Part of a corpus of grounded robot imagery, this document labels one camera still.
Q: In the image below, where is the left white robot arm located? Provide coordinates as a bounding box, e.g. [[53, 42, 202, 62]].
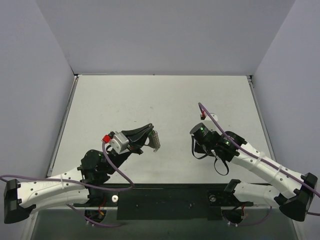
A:
[[0, 123, 160, 224]]

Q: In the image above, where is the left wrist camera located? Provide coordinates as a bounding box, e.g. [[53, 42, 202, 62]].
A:
[[102, 131, 129, 154]]

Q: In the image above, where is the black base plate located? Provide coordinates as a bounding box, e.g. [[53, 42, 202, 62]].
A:
[[75, 183, 253, 220]]

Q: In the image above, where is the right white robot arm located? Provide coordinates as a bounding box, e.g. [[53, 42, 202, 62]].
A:
[[189, 123, 318, 222]]

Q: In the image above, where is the purple cable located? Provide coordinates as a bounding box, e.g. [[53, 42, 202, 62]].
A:
[[197, 101, 320, 198], [0, 142, 135, 193]]

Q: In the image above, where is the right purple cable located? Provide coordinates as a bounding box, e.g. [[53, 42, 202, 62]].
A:
[[197, 101, 320, 198]]

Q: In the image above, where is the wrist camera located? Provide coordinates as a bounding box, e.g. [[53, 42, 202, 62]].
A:
[[102, 131, 129, 154], [200, 113, 217, 132]]

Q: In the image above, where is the aluminium table frame rail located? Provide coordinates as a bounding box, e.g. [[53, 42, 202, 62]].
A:
[[20, 74, 79, 240]]

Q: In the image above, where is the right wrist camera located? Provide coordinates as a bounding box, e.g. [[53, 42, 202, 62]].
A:
[[200, 113, 217, 132]]

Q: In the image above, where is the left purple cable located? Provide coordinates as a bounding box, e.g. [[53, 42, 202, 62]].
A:
[[0, 142, 135, 193]]

